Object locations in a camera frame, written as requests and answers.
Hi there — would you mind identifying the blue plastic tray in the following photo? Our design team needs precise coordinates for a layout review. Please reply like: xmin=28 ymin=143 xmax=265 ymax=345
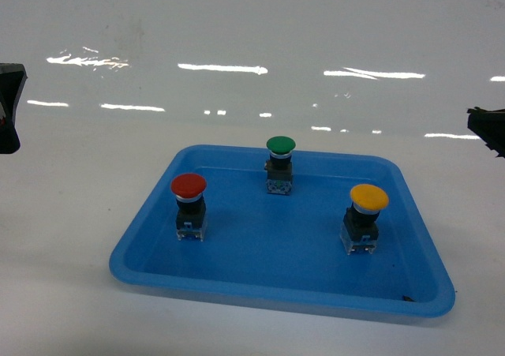
xmin=109 ymin=145 xmax=455 ymax=320

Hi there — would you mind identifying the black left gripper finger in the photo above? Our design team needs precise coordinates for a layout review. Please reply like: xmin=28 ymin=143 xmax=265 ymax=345
xmin=1 ymin=63 xmax=27 ymax=154

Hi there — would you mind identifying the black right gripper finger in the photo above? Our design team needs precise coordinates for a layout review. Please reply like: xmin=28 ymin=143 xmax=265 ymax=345
xmin=467 ymin=107 xmax=505 ymax=158

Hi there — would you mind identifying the green mushroom push button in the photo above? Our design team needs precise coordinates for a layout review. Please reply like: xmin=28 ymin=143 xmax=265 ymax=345
xmin=264 ymin=136 xmax=296 ymax=196

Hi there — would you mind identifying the yellow mushroom push button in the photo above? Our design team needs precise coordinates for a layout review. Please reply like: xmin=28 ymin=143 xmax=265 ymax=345
xmin=340 ymin=184 xmax=389 ymax=255

